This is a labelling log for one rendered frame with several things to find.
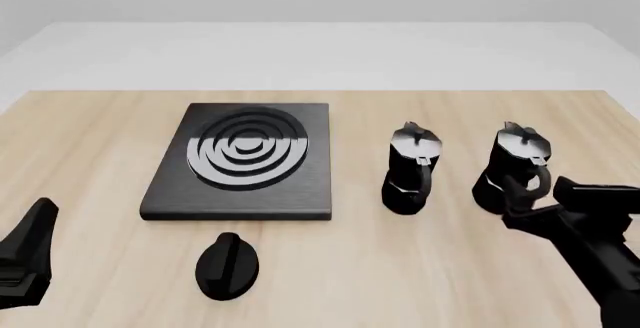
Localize black silver moka pot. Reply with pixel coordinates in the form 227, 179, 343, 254
471, 120, 553, 217
381, 120, 445, 217

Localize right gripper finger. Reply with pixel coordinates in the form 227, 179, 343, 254
551, 175, 640, 216
501, 173, 540, 217

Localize flat black stove plate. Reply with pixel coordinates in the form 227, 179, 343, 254
139, 102, 334, 223

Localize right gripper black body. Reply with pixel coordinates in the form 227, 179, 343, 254
501, 202, 635, 246

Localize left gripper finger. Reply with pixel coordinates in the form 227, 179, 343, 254
0, 196, 60, 266

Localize round black stove knob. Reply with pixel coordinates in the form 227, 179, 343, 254
194, 231, 262, 303

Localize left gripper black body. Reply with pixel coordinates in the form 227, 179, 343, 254
0, 256, 53, 309

